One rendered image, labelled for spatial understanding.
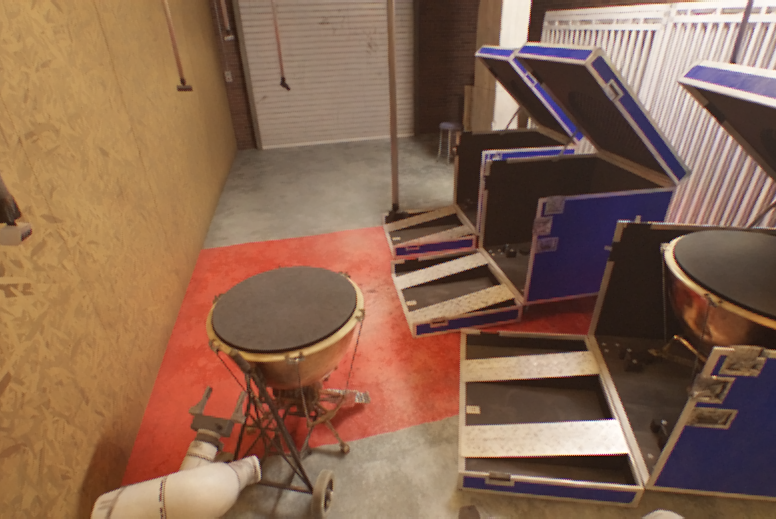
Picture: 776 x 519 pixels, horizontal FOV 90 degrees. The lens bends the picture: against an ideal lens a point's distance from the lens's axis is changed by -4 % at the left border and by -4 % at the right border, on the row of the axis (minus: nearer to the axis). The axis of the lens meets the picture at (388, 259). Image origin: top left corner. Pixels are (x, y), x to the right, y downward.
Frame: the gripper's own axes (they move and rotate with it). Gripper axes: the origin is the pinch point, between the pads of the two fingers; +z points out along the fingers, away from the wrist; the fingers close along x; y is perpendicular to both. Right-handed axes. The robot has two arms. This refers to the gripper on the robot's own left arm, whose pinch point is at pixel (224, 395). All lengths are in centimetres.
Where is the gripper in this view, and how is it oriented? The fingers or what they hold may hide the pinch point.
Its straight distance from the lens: 161.3
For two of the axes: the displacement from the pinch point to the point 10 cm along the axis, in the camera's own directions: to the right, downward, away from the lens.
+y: -1.0, -6.4, -7.6
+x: -9.8, -0.7, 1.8
